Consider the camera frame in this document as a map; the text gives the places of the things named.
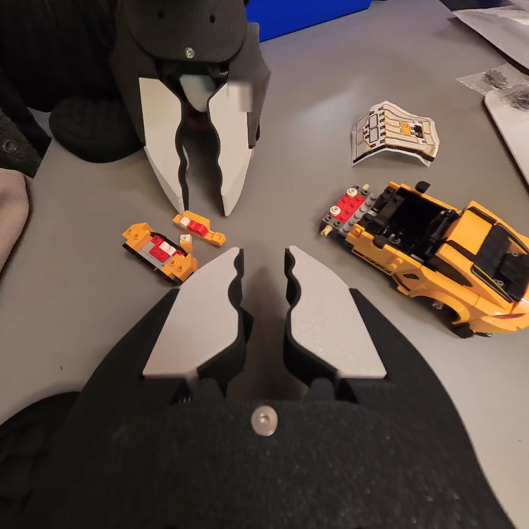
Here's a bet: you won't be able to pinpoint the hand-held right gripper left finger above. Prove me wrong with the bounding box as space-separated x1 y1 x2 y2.
142 247 253 381

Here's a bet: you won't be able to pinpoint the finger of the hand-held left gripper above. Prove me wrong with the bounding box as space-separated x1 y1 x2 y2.
207 81 253 218
137 76 191 214

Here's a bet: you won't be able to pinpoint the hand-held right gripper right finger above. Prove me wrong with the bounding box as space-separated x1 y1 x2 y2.
284 246 387 381

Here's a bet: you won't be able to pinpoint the orange arch lego piece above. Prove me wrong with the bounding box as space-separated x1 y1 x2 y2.
172 210 227 248

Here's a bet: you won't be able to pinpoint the orange red grey lego assembly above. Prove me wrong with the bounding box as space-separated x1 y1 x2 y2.
122 223 200 284

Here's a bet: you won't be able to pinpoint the person's left forearm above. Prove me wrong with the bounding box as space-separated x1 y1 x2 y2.
0 0 143 164

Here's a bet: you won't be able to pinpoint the yellow lego car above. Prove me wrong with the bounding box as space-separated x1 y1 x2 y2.
320 180 529 339

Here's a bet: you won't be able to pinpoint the blue plastic bin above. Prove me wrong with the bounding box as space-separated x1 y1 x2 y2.
246 0 374 42

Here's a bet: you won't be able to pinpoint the dark fleece jacket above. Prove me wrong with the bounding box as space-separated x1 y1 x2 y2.
0 106 44 179

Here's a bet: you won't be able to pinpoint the sticker sheet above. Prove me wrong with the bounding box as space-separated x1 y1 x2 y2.
350 99 441 167

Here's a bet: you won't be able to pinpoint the beige garment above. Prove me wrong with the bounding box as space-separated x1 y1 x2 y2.
0 176 31 275

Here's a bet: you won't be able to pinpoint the clear bag of black parts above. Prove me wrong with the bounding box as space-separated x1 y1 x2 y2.
457 63 529 94

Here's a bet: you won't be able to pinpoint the white paper bags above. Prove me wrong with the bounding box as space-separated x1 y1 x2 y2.
451 0 529 48

